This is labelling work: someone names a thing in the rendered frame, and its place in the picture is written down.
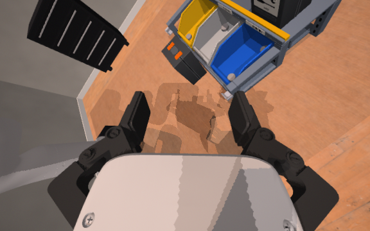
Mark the orange flat bar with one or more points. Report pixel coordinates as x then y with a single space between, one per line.
257 19

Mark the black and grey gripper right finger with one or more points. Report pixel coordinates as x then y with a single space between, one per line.
313 197

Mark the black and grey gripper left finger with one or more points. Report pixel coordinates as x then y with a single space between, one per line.
69 189

